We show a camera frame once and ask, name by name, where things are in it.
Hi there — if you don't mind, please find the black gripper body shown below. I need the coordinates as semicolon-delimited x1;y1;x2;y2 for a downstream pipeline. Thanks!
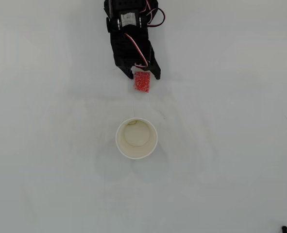
110;30;151;67

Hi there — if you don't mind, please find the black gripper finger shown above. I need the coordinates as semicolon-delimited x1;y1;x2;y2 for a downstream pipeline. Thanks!
116;65;134;79
148;46;161;80

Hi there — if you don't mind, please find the red cube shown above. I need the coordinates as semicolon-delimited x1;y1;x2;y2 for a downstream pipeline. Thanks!
133;71;152;93

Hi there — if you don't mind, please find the tan paper cup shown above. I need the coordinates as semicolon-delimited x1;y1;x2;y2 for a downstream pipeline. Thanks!
115;117;158;160

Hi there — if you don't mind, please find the gripper servo cable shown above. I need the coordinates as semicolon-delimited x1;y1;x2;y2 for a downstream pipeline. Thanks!
123;33;151;69

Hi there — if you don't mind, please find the looped wrist servo cable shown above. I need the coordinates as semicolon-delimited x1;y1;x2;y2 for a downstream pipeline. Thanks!
140;0;166;28

